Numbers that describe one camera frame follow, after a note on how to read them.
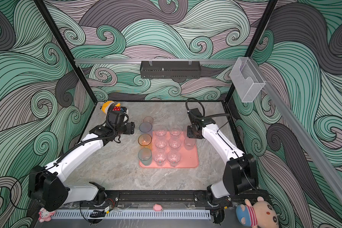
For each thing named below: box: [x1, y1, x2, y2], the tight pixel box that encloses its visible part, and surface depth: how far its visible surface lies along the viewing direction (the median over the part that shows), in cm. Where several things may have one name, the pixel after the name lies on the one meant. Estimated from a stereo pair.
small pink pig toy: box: [152, 203, 164, 212], surface depth 71 cm
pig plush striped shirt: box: [235, 196, 280, 228], surface depth 64 cm
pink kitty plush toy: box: [38, 207, 56, 223], surface depth 67 cm
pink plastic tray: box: [138, 130, 199, 169], surface depth 90 cm
